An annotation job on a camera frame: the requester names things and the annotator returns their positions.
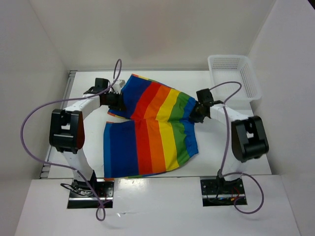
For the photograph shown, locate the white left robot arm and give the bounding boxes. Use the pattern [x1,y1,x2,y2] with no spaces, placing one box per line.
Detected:
[49,78,126,197]

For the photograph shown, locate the rainbow striped shorts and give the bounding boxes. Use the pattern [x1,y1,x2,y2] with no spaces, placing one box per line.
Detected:
[103,74,198,178]

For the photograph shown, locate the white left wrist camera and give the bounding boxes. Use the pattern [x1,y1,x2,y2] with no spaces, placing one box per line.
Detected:
[112,79,126,94]

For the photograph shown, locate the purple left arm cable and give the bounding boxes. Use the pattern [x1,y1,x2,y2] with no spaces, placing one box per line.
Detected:
[20,59,123,221]

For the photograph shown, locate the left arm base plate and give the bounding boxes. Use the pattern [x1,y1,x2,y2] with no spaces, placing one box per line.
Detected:
[61,179,114,209]

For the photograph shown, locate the aluminium table edge rail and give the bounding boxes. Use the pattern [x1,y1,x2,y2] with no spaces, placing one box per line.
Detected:
[40,70,77,179]

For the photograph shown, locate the white plastic basket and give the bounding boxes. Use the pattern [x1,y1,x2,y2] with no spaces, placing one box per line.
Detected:
[208,55,262,103]

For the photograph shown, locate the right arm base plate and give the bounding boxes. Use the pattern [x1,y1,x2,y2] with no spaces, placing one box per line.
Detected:
[200,177,247,207]

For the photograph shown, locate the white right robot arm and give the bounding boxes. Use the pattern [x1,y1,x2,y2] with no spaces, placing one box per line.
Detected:
[189,88,269,193]

